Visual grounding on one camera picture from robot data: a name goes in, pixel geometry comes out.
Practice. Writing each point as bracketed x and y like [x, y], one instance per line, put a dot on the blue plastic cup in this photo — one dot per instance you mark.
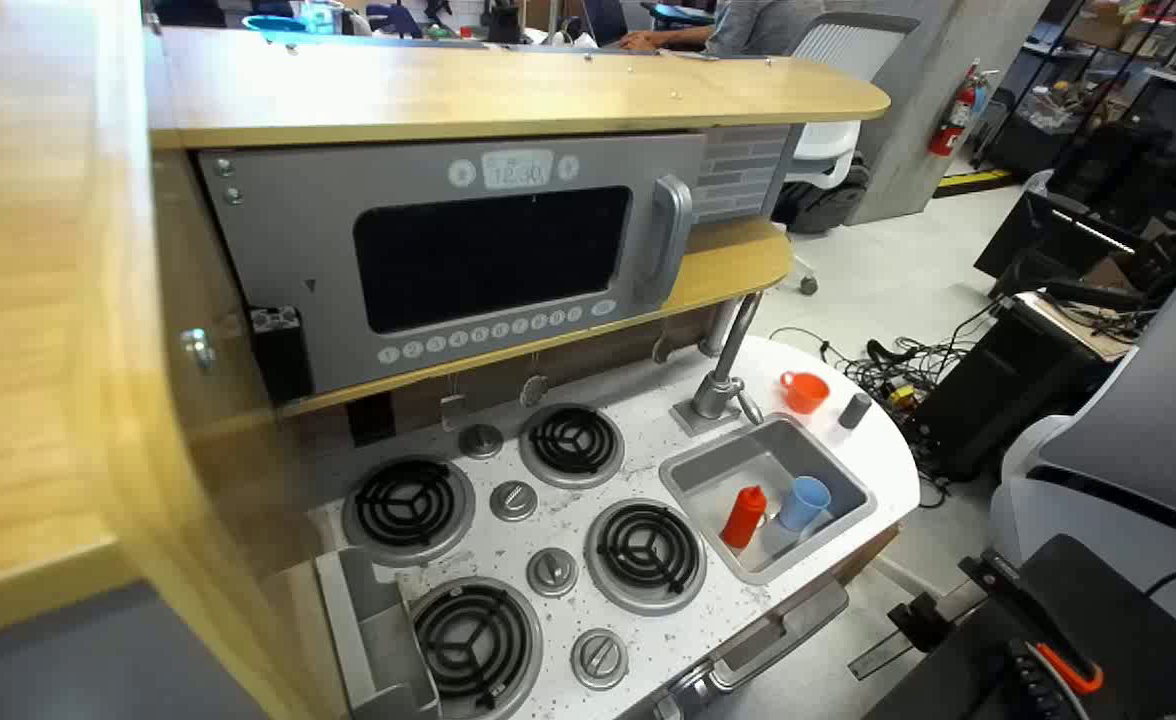
[805, 503]

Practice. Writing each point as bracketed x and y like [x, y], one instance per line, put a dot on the small dark grey block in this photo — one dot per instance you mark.
[855, 411]

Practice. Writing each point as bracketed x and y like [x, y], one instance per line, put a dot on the wooden toy kitchen cabinet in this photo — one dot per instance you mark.
[30, 333]

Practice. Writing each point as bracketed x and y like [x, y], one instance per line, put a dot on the white office chair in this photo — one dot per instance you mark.
[844, 52]

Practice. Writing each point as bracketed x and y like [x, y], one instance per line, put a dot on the grey toy microwave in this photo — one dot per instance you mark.
[294, 240]

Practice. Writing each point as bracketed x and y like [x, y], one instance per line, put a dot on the black stand with orange clip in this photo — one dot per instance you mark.
[1092, 642]

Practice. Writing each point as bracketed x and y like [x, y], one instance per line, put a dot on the grey toy sink basin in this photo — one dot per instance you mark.
[714, 482]

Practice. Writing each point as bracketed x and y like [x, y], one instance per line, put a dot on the black coil stove burner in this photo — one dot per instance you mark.
[646, 548]
[473, 645]
[404, 507]
[571, 440]

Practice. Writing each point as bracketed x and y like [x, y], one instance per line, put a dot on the orange plastic cup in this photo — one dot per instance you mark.
[800, 395]

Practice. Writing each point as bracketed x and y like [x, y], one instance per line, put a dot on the red fire extinguisher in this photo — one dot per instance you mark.
[953, 117]

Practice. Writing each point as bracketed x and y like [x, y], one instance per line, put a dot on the grey round stove knob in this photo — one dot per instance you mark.
[597, 656]
[514, 503]
[481, 437]
[548, 568]

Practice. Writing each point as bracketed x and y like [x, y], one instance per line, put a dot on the grey office chair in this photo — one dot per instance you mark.
[1150, 403]

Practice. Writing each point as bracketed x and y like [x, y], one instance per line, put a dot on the black monitor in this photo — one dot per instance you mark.
[1051, 240]

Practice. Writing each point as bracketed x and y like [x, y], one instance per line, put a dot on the grey toy faucet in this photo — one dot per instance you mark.
[720, 380]

